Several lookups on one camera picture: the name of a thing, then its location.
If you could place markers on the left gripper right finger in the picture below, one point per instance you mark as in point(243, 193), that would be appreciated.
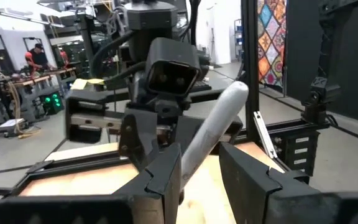
point(250, 186)

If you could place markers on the wooden top workbench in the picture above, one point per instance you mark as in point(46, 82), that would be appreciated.
point(42, 77)

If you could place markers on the person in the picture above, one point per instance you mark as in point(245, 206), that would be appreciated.
point(37, 59)

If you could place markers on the grey marker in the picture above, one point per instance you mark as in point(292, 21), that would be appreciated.
point(216, 124)

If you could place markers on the white floor box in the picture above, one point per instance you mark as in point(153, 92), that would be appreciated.
point(11, 123)

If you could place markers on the large black partition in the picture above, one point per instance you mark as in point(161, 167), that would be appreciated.
point(353, 62)

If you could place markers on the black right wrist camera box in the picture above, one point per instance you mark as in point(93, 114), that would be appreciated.
point(172, 56)

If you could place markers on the computer with green lights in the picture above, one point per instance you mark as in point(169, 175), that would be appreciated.
point(53, 104)

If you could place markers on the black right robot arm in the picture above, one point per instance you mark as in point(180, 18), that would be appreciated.
point(151, 18)

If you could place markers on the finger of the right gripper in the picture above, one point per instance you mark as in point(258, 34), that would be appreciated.
point(138, 137)
point(186, 130)

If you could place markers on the colourful patchwork quilt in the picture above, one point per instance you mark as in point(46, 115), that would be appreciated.
point(270, 40)

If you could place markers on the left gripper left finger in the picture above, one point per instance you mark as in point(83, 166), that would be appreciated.
point(160, 186)

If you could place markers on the black box white labels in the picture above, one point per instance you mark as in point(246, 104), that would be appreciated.
point(300, 152)

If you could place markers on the black aluminium table frame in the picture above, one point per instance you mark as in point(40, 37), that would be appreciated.
point(250, 62)

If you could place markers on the yellow paper sheet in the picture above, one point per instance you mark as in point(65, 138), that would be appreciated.
point(85, 83)

